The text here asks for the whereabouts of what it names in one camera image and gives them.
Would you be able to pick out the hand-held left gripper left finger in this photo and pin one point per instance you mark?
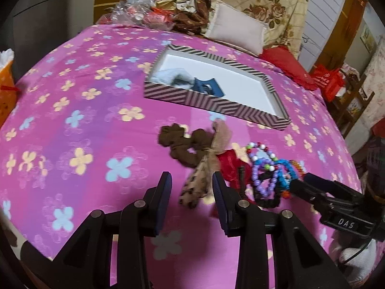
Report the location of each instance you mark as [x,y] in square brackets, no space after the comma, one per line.
[162,204]

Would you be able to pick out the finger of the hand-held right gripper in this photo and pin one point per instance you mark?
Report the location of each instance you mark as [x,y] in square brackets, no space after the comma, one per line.
[300,188]
[318,180]

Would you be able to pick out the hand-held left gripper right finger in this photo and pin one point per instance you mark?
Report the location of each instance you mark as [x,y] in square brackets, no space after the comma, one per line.
[221,204]

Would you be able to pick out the beige leopard hair bow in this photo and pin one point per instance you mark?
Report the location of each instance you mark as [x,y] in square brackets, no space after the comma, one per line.
[195,186]

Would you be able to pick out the red bow hair clip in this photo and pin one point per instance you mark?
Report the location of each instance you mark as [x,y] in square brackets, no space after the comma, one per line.
[228,162]

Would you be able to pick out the brown hair scrunchie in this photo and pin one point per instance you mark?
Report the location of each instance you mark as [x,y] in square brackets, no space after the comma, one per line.
[171,138]

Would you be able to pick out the striped cardboard box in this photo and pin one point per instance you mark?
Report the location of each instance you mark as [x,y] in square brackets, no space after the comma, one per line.
[168,91]

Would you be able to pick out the wooden chair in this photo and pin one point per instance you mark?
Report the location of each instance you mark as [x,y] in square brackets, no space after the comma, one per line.
[346,111]

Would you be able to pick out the red paper bag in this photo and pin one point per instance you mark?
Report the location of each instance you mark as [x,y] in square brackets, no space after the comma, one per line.
[327,81]

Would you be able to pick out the pink floral bedsheet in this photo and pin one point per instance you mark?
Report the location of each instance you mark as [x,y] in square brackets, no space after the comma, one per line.
[90,111]

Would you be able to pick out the floral cloth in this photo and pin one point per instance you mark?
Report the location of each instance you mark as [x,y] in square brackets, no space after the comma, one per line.
[376,75]

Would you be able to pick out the blue hair claw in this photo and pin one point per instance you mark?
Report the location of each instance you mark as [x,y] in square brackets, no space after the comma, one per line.
[200,85]

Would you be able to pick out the red pillow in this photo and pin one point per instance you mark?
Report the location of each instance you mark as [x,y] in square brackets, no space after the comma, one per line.
[285,63]

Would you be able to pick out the white fluffy hair scrunchie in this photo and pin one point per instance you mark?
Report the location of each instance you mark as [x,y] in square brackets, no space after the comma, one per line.
[168,75]

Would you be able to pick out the white pillow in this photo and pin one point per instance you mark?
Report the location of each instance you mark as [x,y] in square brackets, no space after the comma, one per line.
[237,27]

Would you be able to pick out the brown patterned blanket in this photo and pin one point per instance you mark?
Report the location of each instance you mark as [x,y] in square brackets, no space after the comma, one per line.
[188,21]

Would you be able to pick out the red packages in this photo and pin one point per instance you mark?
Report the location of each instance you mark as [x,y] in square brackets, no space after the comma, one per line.
[158,18]

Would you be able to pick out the orange plastic basket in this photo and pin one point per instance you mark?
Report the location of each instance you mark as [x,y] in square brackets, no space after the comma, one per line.
[6,96]

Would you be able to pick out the clear plastic bags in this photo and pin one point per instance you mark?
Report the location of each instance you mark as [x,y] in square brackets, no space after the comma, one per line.
[132,12]

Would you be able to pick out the grey refrigerator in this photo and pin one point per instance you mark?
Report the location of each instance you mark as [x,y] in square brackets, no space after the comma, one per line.
[51,21]

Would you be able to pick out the white plastic bag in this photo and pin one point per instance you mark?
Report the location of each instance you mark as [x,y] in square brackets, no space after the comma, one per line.
[6,55]

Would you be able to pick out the wall picture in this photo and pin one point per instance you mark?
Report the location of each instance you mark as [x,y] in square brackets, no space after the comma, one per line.
[368,37]

